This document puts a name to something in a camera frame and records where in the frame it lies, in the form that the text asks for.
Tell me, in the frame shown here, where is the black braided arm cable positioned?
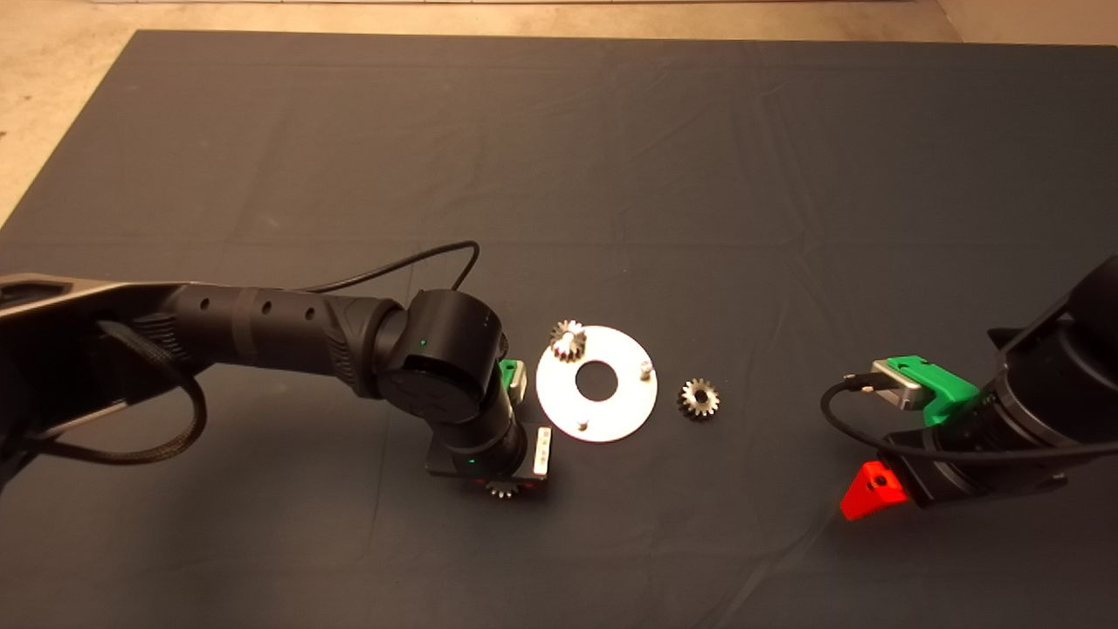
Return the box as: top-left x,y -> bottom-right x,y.
26,321 -> 209,466

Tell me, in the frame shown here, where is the black camera cable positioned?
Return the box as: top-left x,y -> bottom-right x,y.
820,374 -> 1118,459

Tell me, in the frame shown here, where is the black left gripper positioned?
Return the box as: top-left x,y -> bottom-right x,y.
426,419 -> 553,489

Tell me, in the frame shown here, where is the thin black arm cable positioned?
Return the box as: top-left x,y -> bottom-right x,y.
301,240 -> 481,294

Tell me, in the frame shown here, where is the right green camera mount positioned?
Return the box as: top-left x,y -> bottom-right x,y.
884,354 -> 979,428

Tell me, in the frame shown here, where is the dark steel planetary gear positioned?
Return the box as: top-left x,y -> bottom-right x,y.
678,377 -> 721,421
550,319 -> 588,363

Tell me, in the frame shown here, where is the round metal carrier plate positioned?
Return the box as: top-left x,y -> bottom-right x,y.
535,325 -> 659,444

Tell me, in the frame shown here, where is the dark grey table cloth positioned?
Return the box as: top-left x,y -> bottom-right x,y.
0,29 -> 1118,629

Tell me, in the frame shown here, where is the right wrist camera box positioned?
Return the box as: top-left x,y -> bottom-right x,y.
872,359 -> 927,411

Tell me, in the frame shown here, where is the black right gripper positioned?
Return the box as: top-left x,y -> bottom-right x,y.
840,402 -> 1068,522

